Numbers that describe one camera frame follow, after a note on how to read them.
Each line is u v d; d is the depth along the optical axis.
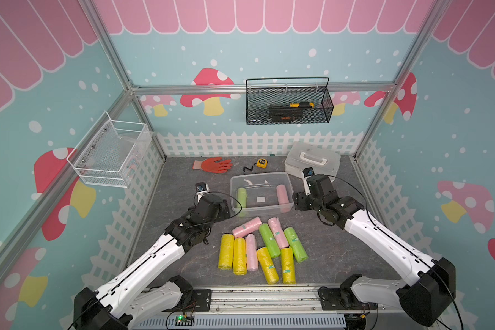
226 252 0.83
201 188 0.67
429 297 0.38
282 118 0.89
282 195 1.00
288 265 0.79
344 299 0.66
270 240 0.85
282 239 0.86
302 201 0.71
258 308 0.74
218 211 0.60
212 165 1.17
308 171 0.69
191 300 0.69
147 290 0.55
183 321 0.73
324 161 1.02
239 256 0.81
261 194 1.05
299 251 0.83
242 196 0.99
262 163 1.16
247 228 0.89
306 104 0.90
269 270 0.79
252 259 0.81
